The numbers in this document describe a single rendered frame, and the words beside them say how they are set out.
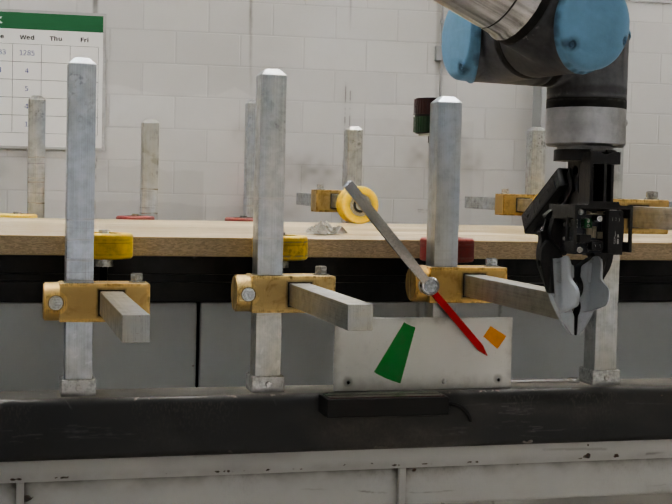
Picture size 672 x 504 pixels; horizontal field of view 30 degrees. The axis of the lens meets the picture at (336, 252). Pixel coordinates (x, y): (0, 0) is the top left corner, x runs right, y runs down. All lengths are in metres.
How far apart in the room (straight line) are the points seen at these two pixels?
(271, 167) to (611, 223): 0.49
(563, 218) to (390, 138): 7.66
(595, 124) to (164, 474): 0.74
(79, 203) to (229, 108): 7.25
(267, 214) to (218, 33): 7.26
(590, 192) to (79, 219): 0.65
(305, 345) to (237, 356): 0.11
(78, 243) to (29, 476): 0.31
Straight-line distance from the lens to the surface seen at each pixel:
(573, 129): 1.42
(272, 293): 1.68
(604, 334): 1.86
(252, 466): 1.73
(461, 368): 1.77
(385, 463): 1.78
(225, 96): 8.88
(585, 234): 1.42
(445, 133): 1.75
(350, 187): 1.63
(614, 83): 1.43
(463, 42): 1.35
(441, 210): 1.75
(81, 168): 1.64
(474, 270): 1.76
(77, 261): 1.65
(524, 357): 2.05
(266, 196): 1.68
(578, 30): 1.23
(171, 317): 1.89
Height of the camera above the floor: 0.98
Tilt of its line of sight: 3 degrees down
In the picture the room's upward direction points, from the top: 1 degrees clockwise
